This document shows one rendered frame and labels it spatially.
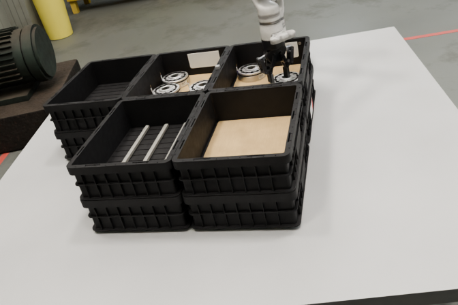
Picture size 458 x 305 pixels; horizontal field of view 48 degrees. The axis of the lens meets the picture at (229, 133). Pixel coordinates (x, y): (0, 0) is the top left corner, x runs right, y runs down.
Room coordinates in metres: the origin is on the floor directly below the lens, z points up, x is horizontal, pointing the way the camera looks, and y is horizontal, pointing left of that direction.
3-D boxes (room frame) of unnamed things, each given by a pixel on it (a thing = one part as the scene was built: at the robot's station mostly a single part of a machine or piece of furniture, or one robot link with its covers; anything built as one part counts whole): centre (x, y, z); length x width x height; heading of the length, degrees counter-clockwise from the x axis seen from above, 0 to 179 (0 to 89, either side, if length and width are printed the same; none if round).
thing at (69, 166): (1.33, 0.24, 0.92); 0.40 x 0.30 x 0.02; 163
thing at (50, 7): (6.21, 1.72, 0.28); 0.37 x 0.35 x 0.56; 172
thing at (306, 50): (1.63, -0.16, 0.92); 0.40 x 0.30 x 0.02; 163
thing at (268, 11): (1.60, -0.20, 1.15); 0.09 x 0.07 x 0.15; 40
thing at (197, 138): (1.24, -0.04, 0.87); 0.40 x 0.30 x 0.11; 163
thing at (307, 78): (1.63, -0.16, 0.87); 0.40 x 0.30 x 0.11; 163
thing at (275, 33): (1.57, -0.21, 1.05); 0.11 x 0.09 x 0.06; 24
